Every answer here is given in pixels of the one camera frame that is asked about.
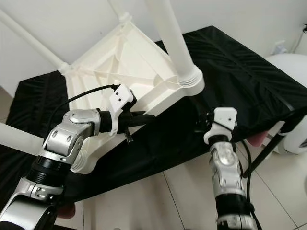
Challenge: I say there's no white wall socket plug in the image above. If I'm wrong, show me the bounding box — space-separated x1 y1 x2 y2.
274 41 288 53

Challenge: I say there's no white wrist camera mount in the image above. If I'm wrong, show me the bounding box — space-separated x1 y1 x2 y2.
106 84 136 135
203 106 238 144

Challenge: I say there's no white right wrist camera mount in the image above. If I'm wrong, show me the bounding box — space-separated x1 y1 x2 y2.
203 106 238 144

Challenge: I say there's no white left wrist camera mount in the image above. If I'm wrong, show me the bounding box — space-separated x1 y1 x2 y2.
106 84 136 135

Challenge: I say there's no white dome appliance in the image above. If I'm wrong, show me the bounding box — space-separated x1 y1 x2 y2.
266 53 307 155

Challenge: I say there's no pink plastic stool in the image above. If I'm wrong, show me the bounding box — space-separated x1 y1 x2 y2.
247 133 276 147
55 204 77 220

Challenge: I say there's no white plastic table leg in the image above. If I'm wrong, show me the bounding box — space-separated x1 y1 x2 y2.
0 10 72 73
0 122 49 156
108 0 132 22
144 0 202 80

